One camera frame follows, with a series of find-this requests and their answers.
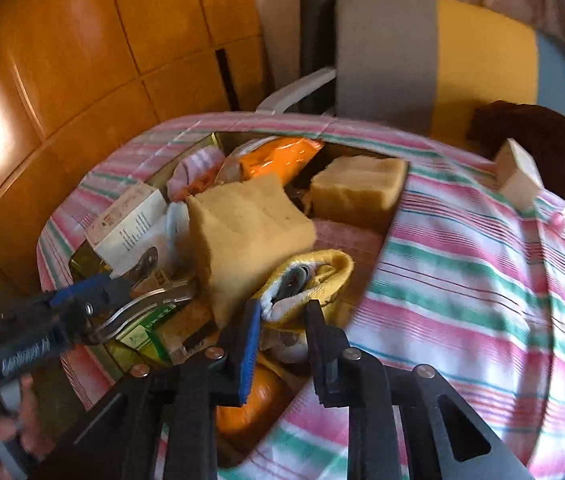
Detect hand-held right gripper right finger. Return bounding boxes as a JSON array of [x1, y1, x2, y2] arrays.
[[305, 300, 535, 480]]

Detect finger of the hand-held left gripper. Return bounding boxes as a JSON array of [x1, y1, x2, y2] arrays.
[[37, 274, 133, 314], [68, 307, 108, 347]]

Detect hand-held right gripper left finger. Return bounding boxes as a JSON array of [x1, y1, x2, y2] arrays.
[[32, 299, 263, 480]]

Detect maroon gift box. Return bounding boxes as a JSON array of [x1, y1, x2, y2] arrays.
[[68, 130, 413, 466]]

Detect orange fruit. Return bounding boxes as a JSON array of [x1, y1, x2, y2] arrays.
[[215, 362, 294, 443]]

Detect green and white box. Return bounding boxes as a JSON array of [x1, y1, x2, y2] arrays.
[[115, 302, 186, 363]]

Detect white printed box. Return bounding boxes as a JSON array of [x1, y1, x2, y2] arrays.
[[84, 181, 169, 270]]

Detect yellow printed sock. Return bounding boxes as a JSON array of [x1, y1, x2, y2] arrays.
[[252, 249, 354, 363]]

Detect yellow sponge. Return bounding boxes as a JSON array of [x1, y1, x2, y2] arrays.
[[185, 171, 319, 330], [309, 154, 409, 231]]

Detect orange snack packet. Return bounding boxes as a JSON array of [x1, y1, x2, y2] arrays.
[[214, 135, 325, 188]]

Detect striped tablecloth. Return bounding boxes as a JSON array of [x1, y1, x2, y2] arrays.
[[36, 110, 565, 480]]

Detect pink sock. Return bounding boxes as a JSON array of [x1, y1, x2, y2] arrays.
[[166, 147, 226, 202]]

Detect orange wooden wardrobe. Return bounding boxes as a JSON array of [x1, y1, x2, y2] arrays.
[[0, 0, 270, 361]]

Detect small white box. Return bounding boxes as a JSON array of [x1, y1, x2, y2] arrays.
[[493, 137, 547, 212]]

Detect grey yellow blue chair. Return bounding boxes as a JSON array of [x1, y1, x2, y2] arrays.
[[255, 0, 565, 141]]

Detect dark brown cloth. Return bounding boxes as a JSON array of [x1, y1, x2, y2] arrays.
[[466, 100, 565, 196]]

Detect black rolled mat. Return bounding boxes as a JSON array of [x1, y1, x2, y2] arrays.
[[299, 0, 340, 116]]

